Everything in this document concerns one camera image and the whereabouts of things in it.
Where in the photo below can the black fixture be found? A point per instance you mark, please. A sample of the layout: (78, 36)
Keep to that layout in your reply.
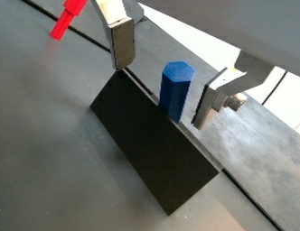
(172, 166)

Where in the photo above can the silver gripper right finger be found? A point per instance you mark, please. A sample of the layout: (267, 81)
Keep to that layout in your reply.
(224, 90)

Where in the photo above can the red peg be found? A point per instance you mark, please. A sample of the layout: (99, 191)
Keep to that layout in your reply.
(73, 9)

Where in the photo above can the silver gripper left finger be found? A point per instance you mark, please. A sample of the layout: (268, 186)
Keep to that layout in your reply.
(119, 31)

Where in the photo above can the blue hexagonal peg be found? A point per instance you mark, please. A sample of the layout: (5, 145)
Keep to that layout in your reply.
(177, 77)

